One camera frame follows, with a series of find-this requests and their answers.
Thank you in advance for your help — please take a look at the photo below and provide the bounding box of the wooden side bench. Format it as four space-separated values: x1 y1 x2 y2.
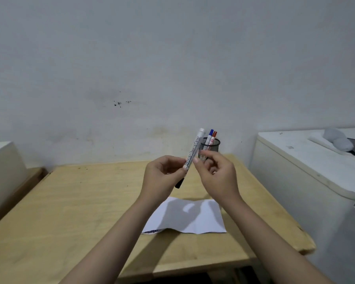
0 167 48 232

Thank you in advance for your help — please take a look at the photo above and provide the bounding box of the white paper sheet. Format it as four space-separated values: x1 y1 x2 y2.
141 196 227 235

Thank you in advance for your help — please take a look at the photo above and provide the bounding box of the white box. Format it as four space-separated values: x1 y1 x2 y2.
0 141 29 220

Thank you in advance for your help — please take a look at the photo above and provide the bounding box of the person's left hand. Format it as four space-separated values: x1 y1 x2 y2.
138 155 189 206

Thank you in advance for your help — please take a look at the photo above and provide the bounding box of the white crumpled cloth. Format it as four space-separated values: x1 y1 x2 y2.
323 127 355 152

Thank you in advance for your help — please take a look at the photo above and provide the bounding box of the white washing machine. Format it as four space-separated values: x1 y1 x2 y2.
250 127 355 284

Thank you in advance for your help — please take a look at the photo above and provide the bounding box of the white marker with black cap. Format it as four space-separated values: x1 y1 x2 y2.
175 128 206 189

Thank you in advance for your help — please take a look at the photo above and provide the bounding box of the person's left forearm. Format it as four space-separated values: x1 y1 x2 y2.
60 198 161 284

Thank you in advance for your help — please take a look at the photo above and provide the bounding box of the person's right hand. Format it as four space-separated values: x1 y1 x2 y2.
193 150 244 209

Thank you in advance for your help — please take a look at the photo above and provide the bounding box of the black mesh pen holder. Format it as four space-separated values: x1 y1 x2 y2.
198 137 221 162

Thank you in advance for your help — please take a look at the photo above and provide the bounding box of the person's right forearm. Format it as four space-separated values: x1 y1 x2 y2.
220 199 335 284

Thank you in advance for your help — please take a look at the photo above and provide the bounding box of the blue capped marker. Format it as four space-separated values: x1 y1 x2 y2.
205 129 215 151

